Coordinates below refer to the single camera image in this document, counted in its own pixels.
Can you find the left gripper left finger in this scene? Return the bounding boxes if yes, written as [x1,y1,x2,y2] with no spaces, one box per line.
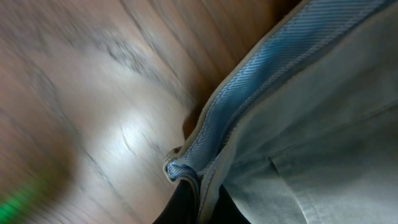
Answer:
[153,180,198,224]

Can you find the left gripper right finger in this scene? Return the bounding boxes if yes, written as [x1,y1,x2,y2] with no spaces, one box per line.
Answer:
[209,185,250,224]

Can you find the khaki shorts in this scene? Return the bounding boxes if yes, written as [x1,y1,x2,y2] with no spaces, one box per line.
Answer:
[164,0,397,224]

